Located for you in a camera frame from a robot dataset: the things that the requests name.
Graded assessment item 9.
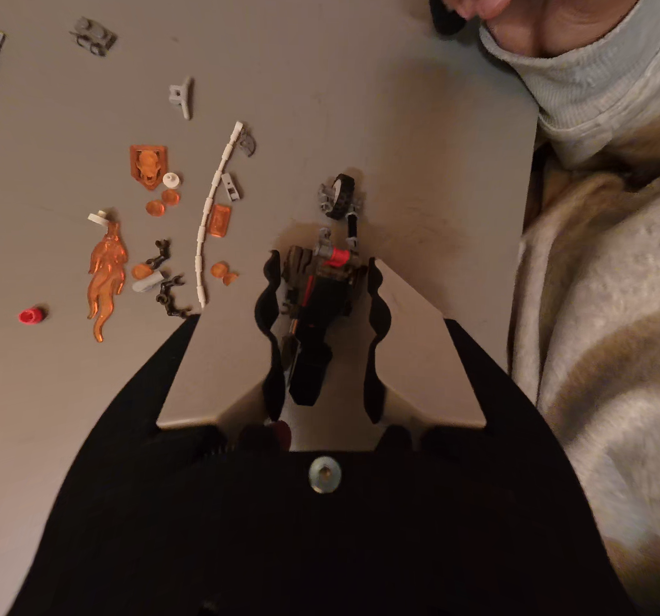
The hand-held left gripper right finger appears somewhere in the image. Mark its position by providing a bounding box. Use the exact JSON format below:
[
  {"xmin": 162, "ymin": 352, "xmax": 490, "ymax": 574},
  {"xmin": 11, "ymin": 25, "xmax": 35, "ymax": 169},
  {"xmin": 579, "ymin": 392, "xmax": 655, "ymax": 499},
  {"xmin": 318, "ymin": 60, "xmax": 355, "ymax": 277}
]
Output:
[{"xmin": 362, "ymin": 257, "xmax": 487, "ymax": 428}]

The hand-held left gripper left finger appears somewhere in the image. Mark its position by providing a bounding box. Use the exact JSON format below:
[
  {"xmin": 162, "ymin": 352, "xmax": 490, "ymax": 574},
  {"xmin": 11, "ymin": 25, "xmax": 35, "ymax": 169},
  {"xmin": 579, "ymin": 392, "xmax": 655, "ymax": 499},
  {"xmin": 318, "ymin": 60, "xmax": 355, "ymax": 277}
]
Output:
[{"xmin": 156, "ymin": 250, "xmax": 288, "ymax": 428}]

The black toy motorcycle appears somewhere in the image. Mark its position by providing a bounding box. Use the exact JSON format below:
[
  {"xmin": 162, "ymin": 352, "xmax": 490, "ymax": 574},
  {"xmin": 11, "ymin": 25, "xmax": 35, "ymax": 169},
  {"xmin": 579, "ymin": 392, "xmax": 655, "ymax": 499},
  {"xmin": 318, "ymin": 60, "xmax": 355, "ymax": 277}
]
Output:
[{"xmin": 281, "ymin": 173, "xmax": 369, "ymax": 406}]

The white chain piece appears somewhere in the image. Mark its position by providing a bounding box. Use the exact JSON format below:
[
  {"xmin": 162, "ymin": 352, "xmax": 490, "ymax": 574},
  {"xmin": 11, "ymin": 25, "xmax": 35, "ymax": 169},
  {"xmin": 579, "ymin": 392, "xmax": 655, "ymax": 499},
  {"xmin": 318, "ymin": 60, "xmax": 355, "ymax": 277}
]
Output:
[{"xmin": 195, "ymin": 121, "xmax": 244, "ymax": 308}]

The person's right forearm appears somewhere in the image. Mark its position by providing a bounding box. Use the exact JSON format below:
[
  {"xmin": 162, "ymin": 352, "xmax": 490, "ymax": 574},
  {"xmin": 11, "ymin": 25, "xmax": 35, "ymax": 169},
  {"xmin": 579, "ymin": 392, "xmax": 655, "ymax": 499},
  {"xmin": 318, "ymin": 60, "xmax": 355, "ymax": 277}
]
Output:
[{"xmin": 480, "ymin": 0, "xmax": 660, "ymax": 168}]

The person's right hand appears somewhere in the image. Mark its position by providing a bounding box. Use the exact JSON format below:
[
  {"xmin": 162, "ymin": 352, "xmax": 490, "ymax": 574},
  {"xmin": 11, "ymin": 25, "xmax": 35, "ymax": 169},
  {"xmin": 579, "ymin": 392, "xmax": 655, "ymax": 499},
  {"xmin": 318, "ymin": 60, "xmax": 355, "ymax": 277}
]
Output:
[{"xmin": 443, "ymin": 0, "xmax": 656, "ymax": 58}]

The large orange flame piece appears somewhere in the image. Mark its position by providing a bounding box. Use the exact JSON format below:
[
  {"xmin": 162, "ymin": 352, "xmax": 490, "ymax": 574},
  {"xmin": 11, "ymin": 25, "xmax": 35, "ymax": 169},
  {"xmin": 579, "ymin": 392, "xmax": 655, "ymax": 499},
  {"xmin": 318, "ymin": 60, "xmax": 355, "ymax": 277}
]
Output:
[{"xmin": 87, "ymin": 219, "xmax": 128, "ymax": 343}]

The orange rectangular tile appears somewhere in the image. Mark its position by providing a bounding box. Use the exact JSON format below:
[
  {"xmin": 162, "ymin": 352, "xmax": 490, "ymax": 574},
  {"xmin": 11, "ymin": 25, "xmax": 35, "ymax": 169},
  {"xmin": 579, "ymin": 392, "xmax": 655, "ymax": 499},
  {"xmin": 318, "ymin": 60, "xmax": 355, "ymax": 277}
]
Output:
[{"xmin": 208, "ymin": 203, "xmax": 232, "ymax": 239}]

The orange skull shield tile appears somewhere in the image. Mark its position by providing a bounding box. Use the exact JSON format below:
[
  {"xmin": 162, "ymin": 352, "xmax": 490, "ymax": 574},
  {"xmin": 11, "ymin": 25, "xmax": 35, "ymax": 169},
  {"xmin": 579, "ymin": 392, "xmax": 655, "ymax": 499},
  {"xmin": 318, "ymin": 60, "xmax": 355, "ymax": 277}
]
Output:
[{"xmin": 129, "ymin": 145, "xmax": 169, "ymax": 191}]

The dark grey hinge plate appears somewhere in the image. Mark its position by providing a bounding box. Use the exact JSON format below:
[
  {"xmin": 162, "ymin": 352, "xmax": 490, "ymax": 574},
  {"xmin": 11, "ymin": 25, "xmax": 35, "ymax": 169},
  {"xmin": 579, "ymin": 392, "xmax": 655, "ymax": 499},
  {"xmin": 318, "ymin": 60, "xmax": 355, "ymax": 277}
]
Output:
[{"xmin": 69, "ymin": 16, "xmax": 118, "ymax": 57}]

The light grey bracket piece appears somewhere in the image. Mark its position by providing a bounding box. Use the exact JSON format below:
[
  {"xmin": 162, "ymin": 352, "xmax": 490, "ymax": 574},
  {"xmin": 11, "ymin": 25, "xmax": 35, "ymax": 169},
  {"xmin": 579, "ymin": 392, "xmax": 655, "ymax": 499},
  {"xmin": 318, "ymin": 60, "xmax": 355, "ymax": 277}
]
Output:
[{"xmin": 168, "ymin": 76, "xmax": 194, "ymax": 121}]

